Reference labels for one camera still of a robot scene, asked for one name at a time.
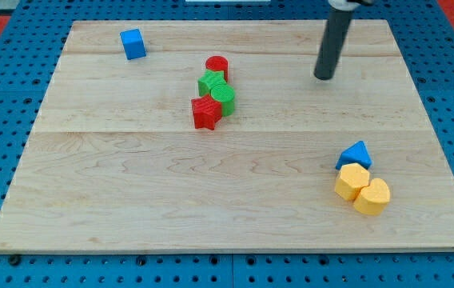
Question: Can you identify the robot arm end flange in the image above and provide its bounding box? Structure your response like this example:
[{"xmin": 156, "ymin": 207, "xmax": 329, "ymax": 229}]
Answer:
[{"xmin": 328, "ymin": 0, "xmax": 376, "ymax": 11}]

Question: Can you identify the light wooden board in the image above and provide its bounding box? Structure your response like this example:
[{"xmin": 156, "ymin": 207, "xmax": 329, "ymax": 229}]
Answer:
[{"xmin": 0, "ymin": 20, "xmax": 454, "ymax": 254}]

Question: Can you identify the red star block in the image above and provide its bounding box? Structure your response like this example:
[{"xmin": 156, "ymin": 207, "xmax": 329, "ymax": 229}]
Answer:
[{"xmin": 191, "ymin": 94, "xmax": 222, "ymax": 130}]

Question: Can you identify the green cylinder block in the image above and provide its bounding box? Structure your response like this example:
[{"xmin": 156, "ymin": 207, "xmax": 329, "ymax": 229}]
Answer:
[{"xmin": 210, "ymin": 84, "xmax": 236, "ymax": 117}]

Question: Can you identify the green star block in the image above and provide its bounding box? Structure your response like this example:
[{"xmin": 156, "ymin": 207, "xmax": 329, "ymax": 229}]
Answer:
[{"xmin": 197, "ymin": 69, "xmax": 226, "ymax": 97}]

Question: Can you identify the red cylinder block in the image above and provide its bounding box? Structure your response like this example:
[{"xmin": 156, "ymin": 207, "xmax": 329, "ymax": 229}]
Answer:
[{"xmin": 205, "ymin": 55, "xmax": 229, "ymax": 82}]

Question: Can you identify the yellow hexagon block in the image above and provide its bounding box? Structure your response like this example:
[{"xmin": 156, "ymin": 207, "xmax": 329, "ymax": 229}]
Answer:
[{"xmin": 334, "ymin": 163, "xmax": 371, "ymax": 201}]

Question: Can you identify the blue triangle block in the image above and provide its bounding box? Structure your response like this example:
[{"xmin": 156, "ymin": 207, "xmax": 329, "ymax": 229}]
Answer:
[{"xmin": 335, "ymin": 141, "xmax": 372, "ymax": 170}]

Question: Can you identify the blue cube block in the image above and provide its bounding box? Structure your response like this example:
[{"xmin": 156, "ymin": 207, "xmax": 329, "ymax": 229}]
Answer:
[{"xmin": 120, "ymin": 29, "xmax": 146, "ymax": 60}]

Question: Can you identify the yellow heart block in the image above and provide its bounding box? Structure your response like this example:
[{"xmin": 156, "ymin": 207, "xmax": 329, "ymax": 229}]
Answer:
[{"xmin": 353, "ymin": 178, "xmax": 391, "ymax": 216}]

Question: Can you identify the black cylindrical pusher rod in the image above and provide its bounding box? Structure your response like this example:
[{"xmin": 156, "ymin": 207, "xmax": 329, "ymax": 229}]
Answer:
[{"xmin": 313, "ymin": 7, "xmax": 353, "ymax": 80}]

